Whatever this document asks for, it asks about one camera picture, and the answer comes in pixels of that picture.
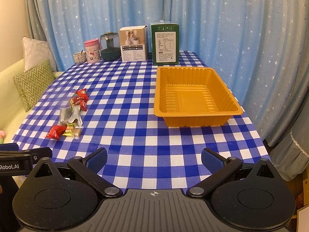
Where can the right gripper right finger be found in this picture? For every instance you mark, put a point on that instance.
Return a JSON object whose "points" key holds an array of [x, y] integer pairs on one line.
{"points": [[221, 170]]}

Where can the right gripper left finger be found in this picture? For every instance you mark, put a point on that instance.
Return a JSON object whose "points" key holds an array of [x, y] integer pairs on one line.
{"points": [[86, 171]]}

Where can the clear biscuit packet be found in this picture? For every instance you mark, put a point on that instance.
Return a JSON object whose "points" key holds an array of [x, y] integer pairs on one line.
{"points": [[77, 132]]}

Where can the yellow green candy packet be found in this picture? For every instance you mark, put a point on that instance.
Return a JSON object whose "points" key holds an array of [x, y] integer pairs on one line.
{"points": [[69, 131]]}

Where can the white green snack pouch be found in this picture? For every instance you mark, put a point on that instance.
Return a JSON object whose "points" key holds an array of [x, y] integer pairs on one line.
{"points": [[75, 116]]}

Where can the small red candy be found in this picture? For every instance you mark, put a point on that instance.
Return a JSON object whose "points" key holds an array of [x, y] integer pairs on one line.
{"points": [[83, 105]]}

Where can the small red candy wrapper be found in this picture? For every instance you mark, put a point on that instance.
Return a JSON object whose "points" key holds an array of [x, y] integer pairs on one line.
{"points": [[74, 101]]}

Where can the large red snack packet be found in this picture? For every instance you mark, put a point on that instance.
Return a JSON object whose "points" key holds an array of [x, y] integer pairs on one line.
{"points": [[81, 94]]}

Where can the grey seaweed snack packet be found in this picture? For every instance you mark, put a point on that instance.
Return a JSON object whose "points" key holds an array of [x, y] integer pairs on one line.
{"points": [[65, 114]]}

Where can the pale yellow sofa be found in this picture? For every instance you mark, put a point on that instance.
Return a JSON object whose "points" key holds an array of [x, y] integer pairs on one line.
{"points": [[12, 101]]}

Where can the blue white checkered tablecloth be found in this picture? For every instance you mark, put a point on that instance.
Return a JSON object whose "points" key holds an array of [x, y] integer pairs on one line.
{"points": [[143, 152]]}

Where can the grey lace trimmed cover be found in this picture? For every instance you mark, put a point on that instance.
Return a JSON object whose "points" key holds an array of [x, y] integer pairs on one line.
{"points": [[290, 156]]}

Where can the green chevron pillow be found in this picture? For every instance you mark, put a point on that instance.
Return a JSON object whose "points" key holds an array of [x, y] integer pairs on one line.
{"points": [[32, 84]]}

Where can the orange plastic tray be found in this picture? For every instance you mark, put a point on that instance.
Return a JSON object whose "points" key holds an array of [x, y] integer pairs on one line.
{"points": [[193, 97]]}

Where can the small patterned ceramic mug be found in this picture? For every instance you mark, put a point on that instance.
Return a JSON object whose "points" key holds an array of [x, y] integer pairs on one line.
{"points": [[79, 57]]}

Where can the white quilted pillow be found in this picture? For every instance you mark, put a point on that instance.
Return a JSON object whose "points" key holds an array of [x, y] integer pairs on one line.
{"points": [[36, 52]]}

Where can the pink hello kitty cup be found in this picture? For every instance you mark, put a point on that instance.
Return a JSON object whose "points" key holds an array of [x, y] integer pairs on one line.
{"points": [[92, 50]]}

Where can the blue star curtain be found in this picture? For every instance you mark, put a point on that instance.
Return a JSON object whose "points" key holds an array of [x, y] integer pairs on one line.
{"points": [[258, 47]]}

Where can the white beige product box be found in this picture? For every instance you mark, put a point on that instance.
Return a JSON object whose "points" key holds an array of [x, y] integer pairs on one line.
{"points": [[134, 43]]}

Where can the green carton box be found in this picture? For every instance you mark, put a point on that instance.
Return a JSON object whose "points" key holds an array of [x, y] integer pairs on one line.
{"points": [[165, 42]]}

